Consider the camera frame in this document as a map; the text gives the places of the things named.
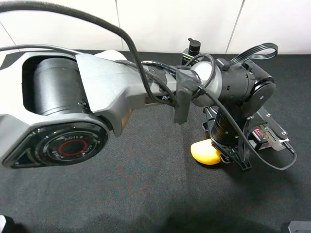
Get black green pump bottle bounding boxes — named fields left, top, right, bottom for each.
left=181, top=38, right=201, bottom=66

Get black cable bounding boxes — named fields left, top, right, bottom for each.
left=0, top=2, right=297, bottom=172

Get black red small box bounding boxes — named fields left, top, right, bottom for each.
left=249, top=123, right=289, bottom=151

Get wrist camera with silver plate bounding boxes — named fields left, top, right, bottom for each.
left=250, top=107, right=289, bottom=151

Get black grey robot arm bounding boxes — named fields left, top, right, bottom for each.
left=0, top=51, right=276, bottom=169

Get pink rolled towel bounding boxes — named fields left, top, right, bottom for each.
left=94, top=50, right=127, bottom=61

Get yellow mango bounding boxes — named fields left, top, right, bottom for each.
left=190, top=139, right=221, bottom=166

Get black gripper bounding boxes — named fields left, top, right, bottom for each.
left=202, top=107, right=252, bottom=171

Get black tablecloth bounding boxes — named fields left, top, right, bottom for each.
left=0, top=55, right=311, bottom=233

